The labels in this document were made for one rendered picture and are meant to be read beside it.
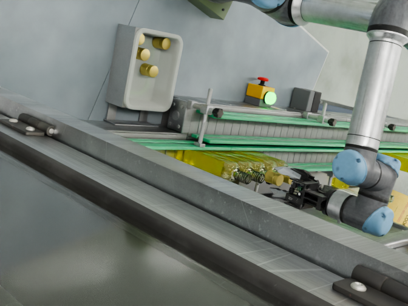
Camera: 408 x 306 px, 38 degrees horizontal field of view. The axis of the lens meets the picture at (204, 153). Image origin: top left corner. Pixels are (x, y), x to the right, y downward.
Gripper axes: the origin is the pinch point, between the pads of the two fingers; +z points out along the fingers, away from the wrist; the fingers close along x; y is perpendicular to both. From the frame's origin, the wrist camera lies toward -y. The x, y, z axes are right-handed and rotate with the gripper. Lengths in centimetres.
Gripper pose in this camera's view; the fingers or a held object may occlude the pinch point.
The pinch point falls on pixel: (277, 179)
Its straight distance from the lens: 167.3
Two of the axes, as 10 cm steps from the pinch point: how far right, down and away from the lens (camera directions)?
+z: -7.0, -2.7, 6.6
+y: -6.9, 0.1, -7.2
